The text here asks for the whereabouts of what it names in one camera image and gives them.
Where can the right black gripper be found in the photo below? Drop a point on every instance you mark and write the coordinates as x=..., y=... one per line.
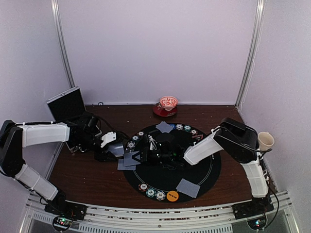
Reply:
x=145, y=153

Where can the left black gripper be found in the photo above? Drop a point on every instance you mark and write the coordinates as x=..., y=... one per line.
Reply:
x=101, y=155

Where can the grey playing card deck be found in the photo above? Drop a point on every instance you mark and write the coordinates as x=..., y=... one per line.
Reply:
x=116, y=149

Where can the red black triangle marker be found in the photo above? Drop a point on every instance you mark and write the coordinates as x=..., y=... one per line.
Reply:
x=198, y=137

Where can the orange big blind button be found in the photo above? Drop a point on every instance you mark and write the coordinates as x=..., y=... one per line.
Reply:
x=172, y=196

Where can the single grey playing card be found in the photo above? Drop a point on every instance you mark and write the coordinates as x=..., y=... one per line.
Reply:
x=160, y=127

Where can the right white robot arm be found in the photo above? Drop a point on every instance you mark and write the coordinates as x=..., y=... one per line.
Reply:
x=241, y=143

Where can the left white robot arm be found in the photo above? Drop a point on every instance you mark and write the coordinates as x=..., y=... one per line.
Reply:
x=20, y=143

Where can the black round poker mat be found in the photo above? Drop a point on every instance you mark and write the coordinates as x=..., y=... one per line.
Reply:
x=166, y=178

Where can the dark red saucer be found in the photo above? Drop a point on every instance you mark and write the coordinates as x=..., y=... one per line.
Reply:
x=160, y=111

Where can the red white patterned bowl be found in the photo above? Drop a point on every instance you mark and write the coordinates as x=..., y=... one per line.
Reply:
x=168, y=102

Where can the front aluminium rail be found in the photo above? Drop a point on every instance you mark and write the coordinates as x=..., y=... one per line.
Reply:
x=213, y=219

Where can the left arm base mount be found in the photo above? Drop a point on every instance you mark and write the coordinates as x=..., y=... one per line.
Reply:
x=64, y=219

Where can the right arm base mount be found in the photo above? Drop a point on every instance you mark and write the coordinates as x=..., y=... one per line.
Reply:
x=255, y=213

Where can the right aluminium frame post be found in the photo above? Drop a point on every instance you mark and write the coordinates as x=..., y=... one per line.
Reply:
x=250, y=62

